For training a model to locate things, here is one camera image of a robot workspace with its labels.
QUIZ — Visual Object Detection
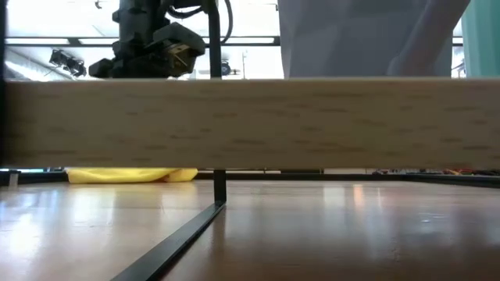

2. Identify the light wooden shelf board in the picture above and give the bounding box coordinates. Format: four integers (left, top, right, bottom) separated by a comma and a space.
2, 77, 500, 171

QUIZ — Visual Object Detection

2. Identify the grey mug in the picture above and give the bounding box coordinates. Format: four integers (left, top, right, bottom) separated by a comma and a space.
277, 0, 472, 79

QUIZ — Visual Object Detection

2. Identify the yellow cloth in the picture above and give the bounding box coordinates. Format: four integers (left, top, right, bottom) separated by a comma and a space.
65, 166, 199, 185

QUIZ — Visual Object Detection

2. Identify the black horizontal background rail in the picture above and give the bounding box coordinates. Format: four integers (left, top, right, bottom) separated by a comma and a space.
4, 35, 282, 48

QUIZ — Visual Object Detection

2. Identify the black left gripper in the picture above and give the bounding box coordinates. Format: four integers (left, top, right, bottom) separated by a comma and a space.
88, 41, 173, 79

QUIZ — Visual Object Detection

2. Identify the black hanging device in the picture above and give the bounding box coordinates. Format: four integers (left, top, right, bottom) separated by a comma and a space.
48, 48, 88, 78

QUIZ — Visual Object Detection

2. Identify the black metal shelf frame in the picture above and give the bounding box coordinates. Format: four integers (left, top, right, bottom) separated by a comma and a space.
0, 0, 227, 281

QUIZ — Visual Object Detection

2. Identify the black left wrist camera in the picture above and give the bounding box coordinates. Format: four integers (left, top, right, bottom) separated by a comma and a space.
154, 22, 207, 78

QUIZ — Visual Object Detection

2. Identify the black table rig frame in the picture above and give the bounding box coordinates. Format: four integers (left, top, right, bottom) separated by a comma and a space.
0, 168, 500, 189

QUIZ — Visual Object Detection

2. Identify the black left camera cable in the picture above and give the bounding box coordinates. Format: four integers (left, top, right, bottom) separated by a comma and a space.
166, 0, 234, 44

